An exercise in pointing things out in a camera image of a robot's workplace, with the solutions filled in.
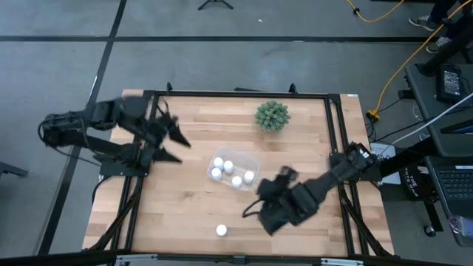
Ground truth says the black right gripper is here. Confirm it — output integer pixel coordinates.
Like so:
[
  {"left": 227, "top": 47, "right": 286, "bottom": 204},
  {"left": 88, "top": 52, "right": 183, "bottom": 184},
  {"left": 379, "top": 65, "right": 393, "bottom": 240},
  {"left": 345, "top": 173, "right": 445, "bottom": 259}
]
[{"left": 258, "top": 166, "right": 321, "bottom": 236}]

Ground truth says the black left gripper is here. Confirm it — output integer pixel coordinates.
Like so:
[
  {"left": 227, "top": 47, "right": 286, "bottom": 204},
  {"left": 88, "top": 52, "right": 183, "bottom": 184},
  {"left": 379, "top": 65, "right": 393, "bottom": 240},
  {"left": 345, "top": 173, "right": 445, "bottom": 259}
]
[{"left": 116, "top": 96, "right": 192, "bottom": 163}]

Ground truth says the clear plastic basket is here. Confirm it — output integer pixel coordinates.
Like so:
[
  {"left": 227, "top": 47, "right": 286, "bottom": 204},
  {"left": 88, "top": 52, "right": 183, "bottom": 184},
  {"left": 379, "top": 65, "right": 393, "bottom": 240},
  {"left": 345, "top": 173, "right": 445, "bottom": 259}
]
[{"left": 205, "top": 147, "right": 262, "bottom": 192}]

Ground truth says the green artificial potted plant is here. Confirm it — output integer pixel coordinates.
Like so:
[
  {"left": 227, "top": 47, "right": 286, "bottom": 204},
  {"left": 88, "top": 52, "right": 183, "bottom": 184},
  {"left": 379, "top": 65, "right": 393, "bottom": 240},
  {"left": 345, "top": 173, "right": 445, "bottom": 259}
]
[{"left": 253, "top": 100, "right": 292, "bottom": 132}]

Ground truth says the white paper sheet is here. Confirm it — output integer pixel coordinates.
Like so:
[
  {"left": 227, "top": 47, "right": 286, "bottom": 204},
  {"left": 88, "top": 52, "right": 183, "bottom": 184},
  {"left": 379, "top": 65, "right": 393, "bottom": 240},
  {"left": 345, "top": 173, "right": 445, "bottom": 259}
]
[{"left": 369, "top": 142, "right": 402, "bottom": 185}]

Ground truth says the black desk base beam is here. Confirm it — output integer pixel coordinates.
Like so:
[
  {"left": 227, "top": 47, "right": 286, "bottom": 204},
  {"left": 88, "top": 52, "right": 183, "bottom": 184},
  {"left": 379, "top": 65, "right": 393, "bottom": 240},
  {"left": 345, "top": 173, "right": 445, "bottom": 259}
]
[{"left": 378, "top": 138, "right": 440, "bottom": 178}]

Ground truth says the black bag with white print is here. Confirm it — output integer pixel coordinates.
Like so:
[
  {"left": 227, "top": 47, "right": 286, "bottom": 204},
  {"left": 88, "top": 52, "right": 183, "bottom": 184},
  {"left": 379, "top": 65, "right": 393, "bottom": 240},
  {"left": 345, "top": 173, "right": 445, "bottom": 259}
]
[{"left": 401, "top": 168, "right": 443, "bottom": 211}]

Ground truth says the black crossbeam with silver brackets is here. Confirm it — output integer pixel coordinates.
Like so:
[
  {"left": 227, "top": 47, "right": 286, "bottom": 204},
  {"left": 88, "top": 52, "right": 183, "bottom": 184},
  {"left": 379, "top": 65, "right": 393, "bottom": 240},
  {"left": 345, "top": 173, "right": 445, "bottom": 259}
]
[{"left": 0, "top": 249, "right": 473, "bottom": 266}]

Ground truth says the grey furniture foot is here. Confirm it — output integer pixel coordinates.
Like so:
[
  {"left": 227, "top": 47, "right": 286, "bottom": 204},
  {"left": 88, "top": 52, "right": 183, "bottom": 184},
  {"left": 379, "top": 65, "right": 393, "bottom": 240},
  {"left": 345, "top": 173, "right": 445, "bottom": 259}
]
[{"left": 0, "top": 161, "right": 29, "bottom": 178}]

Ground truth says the grey side desk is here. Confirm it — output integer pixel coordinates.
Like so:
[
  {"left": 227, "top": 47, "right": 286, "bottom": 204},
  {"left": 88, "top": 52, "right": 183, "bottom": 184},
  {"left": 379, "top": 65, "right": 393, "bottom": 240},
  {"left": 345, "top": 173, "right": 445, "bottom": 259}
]
[{"left": 404, "top": 62, "right": 473, "bottom": 158}]

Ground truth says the dark laptop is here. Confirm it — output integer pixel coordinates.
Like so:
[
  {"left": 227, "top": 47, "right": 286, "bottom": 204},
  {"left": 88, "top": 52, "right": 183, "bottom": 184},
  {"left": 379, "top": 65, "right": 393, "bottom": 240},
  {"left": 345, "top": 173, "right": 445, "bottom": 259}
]
[{"left": 424, "top": 154, "right": 473, "bottom": 219}]

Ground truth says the clear plastic container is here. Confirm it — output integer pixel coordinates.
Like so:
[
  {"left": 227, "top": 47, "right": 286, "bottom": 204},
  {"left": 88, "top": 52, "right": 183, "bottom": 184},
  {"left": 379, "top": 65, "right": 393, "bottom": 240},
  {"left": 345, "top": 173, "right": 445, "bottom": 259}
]
[{"left": 449, "top": 215, "right": 473, "bottom": 247}]

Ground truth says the black power supply box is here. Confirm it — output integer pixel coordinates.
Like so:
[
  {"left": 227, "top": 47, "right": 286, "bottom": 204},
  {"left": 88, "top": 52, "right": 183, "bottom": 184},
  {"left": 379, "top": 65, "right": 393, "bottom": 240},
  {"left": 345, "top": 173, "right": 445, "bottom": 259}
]
[{"left": 435, "top": 63, "right": 467, "bottom": 104}]

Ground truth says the person's shoe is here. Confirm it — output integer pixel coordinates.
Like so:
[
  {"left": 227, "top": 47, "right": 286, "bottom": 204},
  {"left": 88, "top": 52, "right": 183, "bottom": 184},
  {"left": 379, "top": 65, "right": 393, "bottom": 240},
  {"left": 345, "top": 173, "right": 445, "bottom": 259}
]
[
  {"left": 408, "top": 14, "right": 439, "bottom": 33},
  {"left": 425, "top": 35, "right": 452, "bottom": 55}
]

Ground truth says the black stand leg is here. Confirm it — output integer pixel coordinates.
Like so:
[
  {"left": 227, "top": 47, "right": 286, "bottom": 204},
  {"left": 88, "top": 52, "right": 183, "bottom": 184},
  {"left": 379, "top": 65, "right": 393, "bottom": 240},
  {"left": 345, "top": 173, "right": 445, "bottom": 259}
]
[{"left": 415, "top": 14, "right": 473, "bottom": 77}]

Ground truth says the person's leg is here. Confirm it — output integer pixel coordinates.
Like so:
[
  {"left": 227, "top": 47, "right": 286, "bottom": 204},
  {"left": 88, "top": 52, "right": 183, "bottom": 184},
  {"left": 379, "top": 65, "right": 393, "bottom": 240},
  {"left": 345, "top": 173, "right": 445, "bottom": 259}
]
[{"left": 428, "top": 0, "right": 461, "bottom": 25}]

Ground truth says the black camera cable loop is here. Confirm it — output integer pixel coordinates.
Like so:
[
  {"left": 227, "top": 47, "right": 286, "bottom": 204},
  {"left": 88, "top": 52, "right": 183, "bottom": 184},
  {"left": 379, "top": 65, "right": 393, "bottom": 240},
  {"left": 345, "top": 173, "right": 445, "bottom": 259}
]
[{"left": 242, "top": 199, "right": 265, "bottom": 219}]

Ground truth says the black aluminium table frame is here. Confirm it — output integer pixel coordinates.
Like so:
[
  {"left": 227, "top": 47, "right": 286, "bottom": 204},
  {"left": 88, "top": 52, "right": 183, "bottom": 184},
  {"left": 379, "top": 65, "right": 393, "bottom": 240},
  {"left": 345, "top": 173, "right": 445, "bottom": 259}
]
[{"left": 83, "top": 83, "right": 395, "bottom": 259}]

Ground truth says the white cable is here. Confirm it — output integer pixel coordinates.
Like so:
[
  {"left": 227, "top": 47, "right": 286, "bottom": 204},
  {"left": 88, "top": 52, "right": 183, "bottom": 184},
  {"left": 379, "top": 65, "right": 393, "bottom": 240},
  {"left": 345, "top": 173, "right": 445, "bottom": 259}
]
[{"left": 390, "top": 92, "right": 473, "bottom": 146}]

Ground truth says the yellow power cable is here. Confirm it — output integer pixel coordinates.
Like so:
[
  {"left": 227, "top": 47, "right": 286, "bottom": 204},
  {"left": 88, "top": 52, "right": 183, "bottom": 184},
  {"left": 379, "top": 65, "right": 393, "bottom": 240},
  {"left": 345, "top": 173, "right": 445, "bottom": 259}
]
[{"left": 345, "top": 0, "right": 473, "bottom": 119}]

